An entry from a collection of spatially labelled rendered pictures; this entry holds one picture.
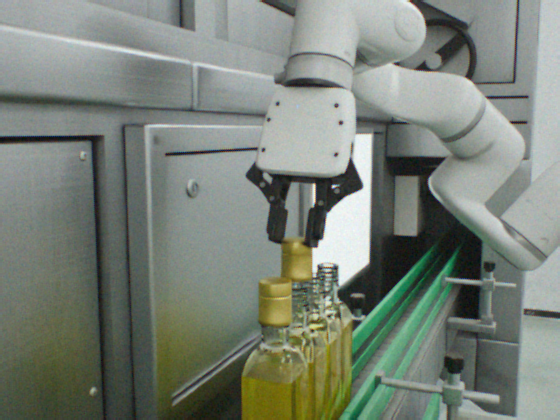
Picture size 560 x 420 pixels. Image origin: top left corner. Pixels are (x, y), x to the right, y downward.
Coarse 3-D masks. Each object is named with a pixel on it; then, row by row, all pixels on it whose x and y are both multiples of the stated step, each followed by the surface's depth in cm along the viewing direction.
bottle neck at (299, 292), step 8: (296, 288) 68; (304, 288) 66; (296, 296) 65; (304, 296) 66; (296, 304) 66; (304, 304) 66; (296, 312) 66; (304, 312) 66; (296, 320) 66; (304, 320) 66; (296, 328) 66; (304, 328) 66
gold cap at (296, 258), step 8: (288, 240) 65; (296, 240) 65; (304, 240) 65; (288, 248) 65; (296, 248) 64; (304, 248) 65; (288, 256) 65; (296, 256) 65; (304, 256) 65; (288, 264) 65; (296, 264) 65; (304, 264) 65; (288, 272) 65; (296, 272) 65; (304, 272) 65; (296, 280) 65; (304, 280) 65
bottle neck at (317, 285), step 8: (312, 280) 71; (320, 280) 71; (312, 288) 71; (320, 288) 71; (312, 296) 71; (320, 296) 71; (312, 304) 71; (320, 304) 71; (312, 312) 71; (320, 312) 71
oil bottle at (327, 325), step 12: (312, 324) 71; (324, 324) 71; (336, 324) 73; (324, 336) 70; (336, 336) 72; (336, 348) 73; (336, 360) 73; (336, 372) 73; (336, 384) 73; (336, 396) 74; (336, 408) 74
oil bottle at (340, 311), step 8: (328, 304) 77; (336, 304) 77; (344, 304) 78; (328, 312) 76; (336, 312) 76; (344, 312) 77; (344, 320) 76; (352, 320) 79; (344, 328) 76; (344, 336) 76; (344, 344) 76; (344, 352) 77; (344, 360) 77; (344, 368) 77; (344, 376) 77; (344, 384) 77; (344, 392) 78; (344, 400) 78; (344, 408) 78
